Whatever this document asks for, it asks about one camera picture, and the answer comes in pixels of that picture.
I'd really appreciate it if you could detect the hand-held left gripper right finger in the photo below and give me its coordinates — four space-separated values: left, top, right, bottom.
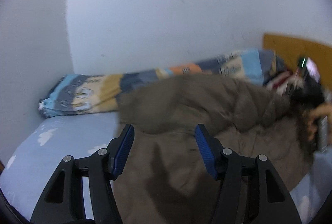
195 123 303 224

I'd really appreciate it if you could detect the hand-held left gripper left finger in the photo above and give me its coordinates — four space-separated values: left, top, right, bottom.
30 123 135 224

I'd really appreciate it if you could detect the olive hooded puffer jacket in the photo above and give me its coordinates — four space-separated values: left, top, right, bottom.
114 74 322 224

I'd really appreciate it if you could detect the person's right hand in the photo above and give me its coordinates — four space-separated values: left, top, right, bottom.
306 104 332 142

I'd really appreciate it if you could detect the star printed blue pillow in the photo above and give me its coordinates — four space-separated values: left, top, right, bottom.
266 70 296 96

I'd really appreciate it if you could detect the wooden headboard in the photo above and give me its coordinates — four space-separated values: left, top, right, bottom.
262 33 332 84

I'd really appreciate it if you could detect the cartoon printed patchwork blanket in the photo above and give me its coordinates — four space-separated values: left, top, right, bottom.
39 48 288 119

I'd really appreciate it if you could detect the light blue cloud-print bed sheet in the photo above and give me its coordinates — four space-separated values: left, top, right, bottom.
0 110 332 224

